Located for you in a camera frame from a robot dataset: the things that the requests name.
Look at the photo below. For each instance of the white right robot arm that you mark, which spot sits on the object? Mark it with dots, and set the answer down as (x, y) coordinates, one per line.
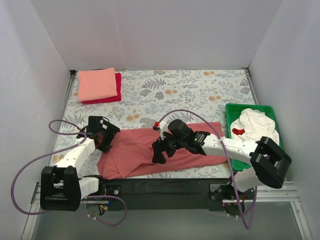
(269, 162)

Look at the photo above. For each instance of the dusty rose t shirt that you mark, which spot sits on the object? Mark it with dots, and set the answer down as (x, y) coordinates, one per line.
(132, 153)

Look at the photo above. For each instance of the folded crimson red t shirt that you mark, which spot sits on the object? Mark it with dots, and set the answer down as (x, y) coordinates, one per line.
(115, 97)

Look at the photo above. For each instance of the white t shirt red print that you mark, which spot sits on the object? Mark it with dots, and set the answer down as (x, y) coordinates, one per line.
(252, 125)

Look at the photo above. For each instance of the green plastic tray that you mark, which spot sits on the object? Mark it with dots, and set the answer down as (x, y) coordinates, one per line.
(234, 110)

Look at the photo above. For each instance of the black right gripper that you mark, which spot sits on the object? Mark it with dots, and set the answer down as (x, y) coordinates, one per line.
(163, 146)

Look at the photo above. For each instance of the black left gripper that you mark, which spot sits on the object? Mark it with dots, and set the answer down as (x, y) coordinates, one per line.
(110, 135)

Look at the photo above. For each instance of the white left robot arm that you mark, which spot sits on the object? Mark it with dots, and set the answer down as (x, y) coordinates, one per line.
(61, 188)

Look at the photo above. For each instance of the folded salmon pink t shirt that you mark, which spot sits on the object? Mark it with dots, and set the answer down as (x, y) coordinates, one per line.
(94, 84)

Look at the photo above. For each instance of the floral patterned table mat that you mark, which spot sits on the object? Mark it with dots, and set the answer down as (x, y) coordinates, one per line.
(193, 96)

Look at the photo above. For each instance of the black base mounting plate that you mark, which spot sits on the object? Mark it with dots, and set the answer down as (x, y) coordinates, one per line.
(161, 193)

